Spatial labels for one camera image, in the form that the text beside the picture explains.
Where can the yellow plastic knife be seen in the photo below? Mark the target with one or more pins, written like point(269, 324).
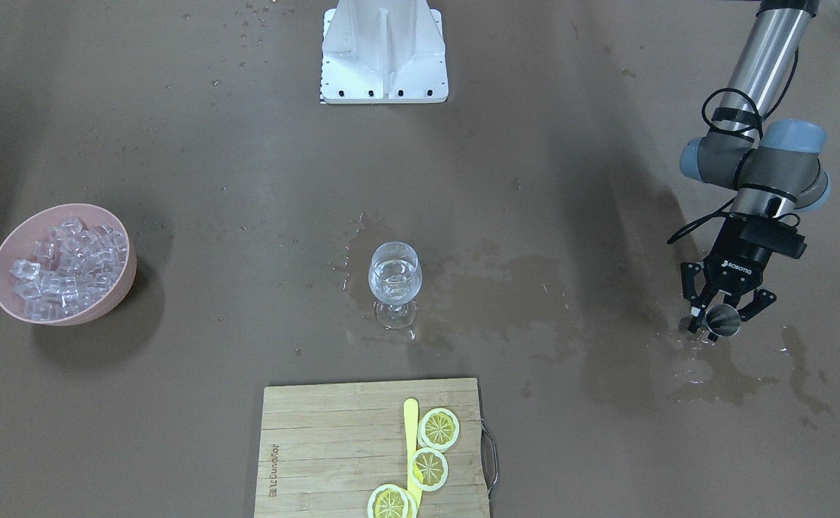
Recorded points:
point(411, 419)

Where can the white pedestal column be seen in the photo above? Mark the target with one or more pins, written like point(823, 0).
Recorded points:
point(383, 52)

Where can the pink bowl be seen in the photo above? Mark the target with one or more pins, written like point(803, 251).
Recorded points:
point(66, 265)

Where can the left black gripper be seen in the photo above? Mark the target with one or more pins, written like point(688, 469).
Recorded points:
point(735, 267)

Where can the lemon slice one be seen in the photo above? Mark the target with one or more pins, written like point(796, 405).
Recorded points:
point(438, 429)

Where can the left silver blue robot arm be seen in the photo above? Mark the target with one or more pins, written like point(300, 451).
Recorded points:
point(773, 168)

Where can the lemon slice two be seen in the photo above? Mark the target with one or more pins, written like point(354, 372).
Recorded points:
point(427, 469)

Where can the clear wine glass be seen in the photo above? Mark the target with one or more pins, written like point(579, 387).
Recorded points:
point(395, 280)

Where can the steel jigger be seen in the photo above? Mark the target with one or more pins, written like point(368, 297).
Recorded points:
point(712, 323)

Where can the wooden cutting board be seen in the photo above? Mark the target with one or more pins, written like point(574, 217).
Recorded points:
point(324, 448)

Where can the lemon slice three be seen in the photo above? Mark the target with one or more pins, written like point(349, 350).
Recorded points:
point(389, 500)

